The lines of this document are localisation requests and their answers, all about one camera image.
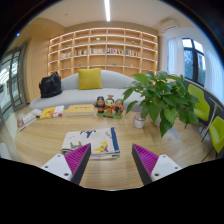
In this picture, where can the wooden wall shelf unit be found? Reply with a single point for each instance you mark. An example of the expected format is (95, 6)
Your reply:
(100, 41)

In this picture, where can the yellow and white book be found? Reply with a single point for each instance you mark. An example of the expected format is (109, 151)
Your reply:
(51, 112)

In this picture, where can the white sheer curtain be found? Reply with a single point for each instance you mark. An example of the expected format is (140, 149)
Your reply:
(175, 55)

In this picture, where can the grey framed glass door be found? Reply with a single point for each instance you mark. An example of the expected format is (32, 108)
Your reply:
(13, 76)

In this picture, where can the white air conditioner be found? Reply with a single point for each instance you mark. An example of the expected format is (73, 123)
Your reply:
(170, 26)

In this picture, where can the white towel with animal print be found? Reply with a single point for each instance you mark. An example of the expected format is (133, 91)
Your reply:
(96, 141)

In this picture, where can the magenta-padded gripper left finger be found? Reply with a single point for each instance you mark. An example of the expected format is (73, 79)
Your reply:
(60, 165)

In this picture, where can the round ceiling spotlight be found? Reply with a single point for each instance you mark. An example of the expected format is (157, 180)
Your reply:
(17, 34)

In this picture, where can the dark framed window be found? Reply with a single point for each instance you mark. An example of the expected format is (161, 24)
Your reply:
(193, 61)

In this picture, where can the green potted plant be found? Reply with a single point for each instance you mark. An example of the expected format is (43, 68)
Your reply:
(160, 96)

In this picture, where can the plain yellow book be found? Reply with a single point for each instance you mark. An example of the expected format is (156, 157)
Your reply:
(80, 109)

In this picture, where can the red and white book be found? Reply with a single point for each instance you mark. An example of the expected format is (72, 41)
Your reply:
(28, 119)

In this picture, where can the small white jar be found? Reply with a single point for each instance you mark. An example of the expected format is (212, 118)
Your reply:
(139, 120)

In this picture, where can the yellow cushion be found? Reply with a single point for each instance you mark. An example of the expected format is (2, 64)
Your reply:
(90, 79)

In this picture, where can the colourful cartoon figurine group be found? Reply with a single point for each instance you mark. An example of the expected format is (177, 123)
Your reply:
(109, 106)

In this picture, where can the white chair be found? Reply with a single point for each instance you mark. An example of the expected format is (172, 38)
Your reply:
(6, 151)

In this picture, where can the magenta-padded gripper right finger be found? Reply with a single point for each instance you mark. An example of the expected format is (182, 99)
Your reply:
(163, 165)

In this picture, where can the black bag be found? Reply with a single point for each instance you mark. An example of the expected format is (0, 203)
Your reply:
(50, 85)

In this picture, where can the long ceiling light strip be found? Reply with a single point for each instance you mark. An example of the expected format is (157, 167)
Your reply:
(107, 10)

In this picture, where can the light grey curved sofa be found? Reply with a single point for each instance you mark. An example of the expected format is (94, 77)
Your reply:
(80, 95)

